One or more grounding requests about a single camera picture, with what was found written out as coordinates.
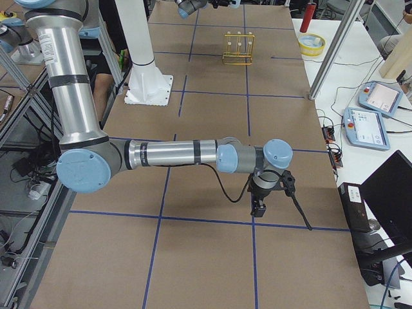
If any yellow rimmed tape roll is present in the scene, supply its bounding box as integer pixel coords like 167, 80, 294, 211
297, 33, 326, 57

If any black camera cable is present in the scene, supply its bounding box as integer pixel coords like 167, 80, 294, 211
291, 194, 313, 231

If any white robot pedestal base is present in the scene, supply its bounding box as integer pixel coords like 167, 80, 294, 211
116, 0, 173, 106

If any gold wire cup holder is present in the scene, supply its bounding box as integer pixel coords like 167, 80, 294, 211
222, 32, 256, 66

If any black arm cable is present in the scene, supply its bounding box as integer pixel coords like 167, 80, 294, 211
196, 162, 254, 203

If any seated person in beige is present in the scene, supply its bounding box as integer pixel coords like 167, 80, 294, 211
377, 1, 411, 60

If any aluminium camera post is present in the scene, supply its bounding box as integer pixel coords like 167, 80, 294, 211
308, 0, 364, 100

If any far teach pendant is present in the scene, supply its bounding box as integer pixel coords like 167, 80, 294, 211
358, 81, 403, 117

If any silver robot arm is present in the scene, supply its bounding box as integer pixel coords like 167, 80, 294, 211
20, 1, 295, 218
174, 0, 241, 19

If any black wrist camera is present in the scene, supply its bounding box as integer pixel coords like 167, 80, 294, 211
282, 170, 295, 197

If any teach pendant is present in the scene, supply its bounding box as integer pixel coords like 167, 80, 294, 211
358, 81, 403, 117
343, 108, 390, 151

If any red cylinder bottle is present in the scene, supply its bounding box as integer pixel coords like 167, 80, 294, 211
299, 2, 317, 33

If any near teach pendant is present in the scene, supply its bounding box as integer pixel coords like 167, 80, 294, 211
343, 108, 390, 151

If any black computer box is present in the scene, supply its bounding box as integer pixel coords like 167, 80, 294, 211
338, 182, 370, 233

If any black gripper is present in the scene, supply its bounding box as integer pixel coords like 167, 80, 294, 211
248, 176, 283, 217
211, 0, 240, 8

